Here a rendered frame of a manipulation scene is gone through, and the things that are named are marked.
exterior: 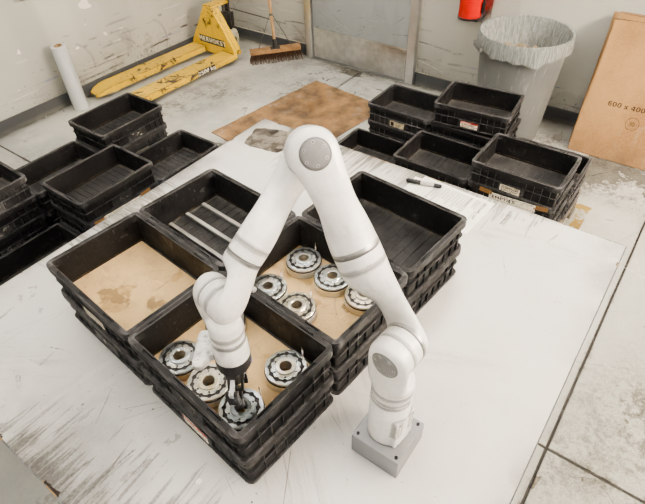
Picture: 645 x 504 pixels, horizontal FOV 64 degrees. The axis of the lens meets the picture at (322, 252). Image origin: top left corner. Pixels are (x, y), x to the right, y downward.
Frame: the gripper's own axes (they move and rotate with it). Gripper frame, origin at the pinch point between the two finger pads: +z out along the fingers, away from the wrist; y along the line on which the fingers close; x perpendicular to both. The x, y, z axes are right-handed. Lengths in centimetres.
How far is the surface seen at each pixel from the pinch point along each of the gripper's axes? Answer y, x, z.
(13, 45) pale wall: 297, 208, 36
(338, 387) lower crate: 10.1, -21.8, 14.8
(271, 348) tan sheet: 15.0, -5.0, 4.9
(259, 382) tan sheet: 5.1, -3.1, 4.9
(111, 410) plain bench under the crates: 4.9, 36.9, 18.2
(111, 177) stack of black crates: 141, 88, 40
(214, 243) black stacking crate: 55, 17, 5
